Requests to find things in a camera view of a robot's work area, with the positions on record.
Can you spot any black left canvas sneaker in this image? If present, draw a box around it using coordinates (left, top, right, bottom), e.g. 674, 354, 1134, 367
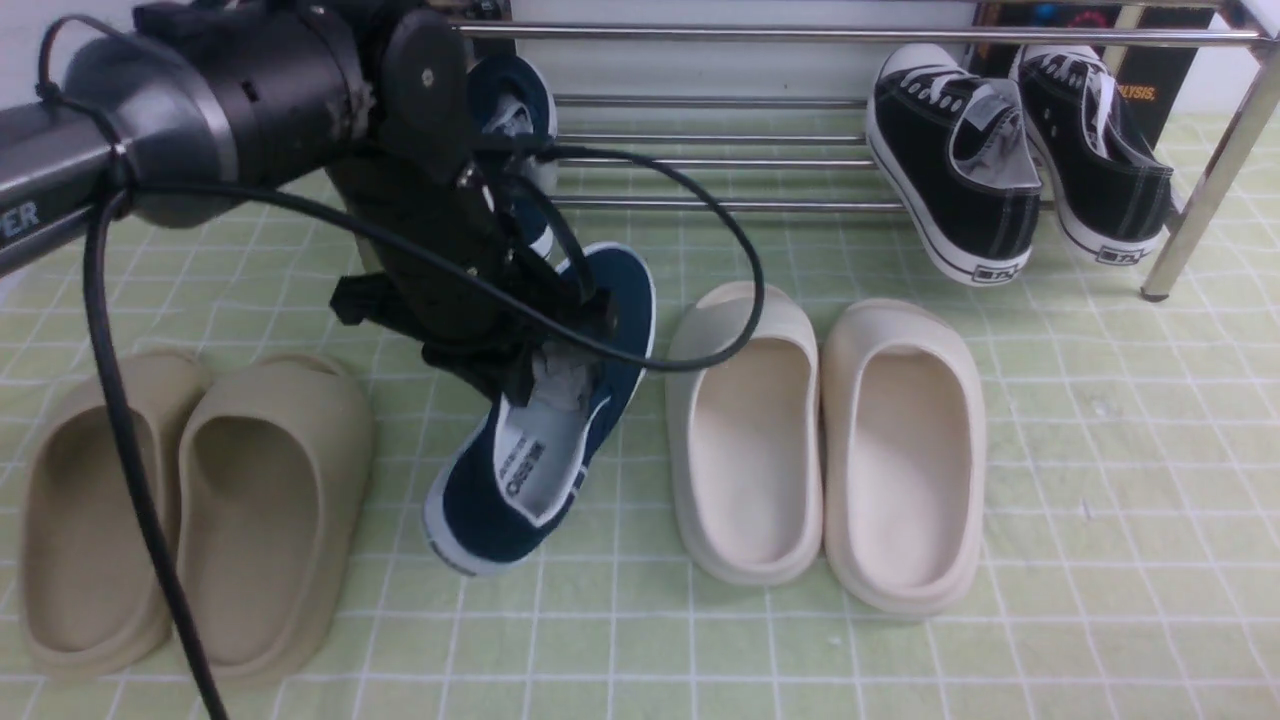
1009, 45, 1172, 266

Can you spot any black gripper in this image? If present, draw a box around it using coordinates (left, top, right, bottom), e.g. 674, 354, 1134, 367
326, 5, 613, 406

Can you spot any green checkered floor mat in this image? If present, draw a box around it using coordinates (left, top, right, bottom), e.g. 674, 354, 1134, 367
0, 110, 1280, 720

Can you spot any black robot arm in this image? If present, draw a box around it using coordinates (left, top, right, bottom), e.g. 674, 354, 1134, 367
3, 1, 617, 405

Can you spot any cream right slipper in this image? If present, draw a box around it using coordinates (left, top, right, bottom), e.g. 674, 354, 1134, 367
820, 299, 988, 618

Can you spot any cream slipper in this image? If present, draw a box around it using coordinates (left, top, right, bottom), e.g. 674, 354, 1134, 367
820, 299, 988, 618
666, 286, 823, 585

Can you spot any black canvas sneaker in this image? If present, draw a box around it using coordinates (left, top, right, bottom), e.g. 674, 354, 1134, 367
1009, 45, 1172, 266
865, 44, 1043, 287

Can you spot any chrome metal shoe rack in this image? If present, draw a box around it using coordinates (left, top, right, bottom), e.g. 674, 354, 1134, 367
454, 1, 1279, 304

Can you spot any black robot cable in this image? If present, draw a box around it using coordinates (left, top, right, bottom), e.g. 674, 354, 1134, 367
36, 14, 767, 720

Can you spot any dark box behind rack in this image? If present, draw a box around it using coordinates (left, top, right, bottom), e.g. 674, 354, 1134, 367
963, 3, 1213, 149

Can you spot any tan left slipper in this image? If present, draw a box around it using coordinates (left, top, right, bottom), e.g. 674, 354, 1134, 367
18, 348, 212, 680

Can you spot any black right canvas sneaker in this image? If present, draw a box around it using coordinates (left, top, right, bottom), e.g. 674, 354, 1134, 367
865, 44, 1043, 287

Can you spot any cream left slipper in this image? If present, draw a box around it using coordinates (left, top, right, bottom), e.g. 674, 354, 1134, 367
666, 286, 823, 585

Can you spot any tan right slipper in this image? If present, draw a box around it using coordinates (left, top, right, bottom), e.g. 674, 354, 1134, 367
175, 354, 378, 683

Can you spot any navy canvas sneaker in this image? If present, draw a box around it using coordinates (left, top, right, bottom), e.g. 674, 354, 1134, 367
467, 54, 558, 258
422, 242, 658, 577

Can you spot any tan slipper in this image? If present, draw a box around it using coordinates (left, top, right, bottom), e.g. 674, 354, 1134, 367
18, 348, 212, 680
175, 354, 378, 683

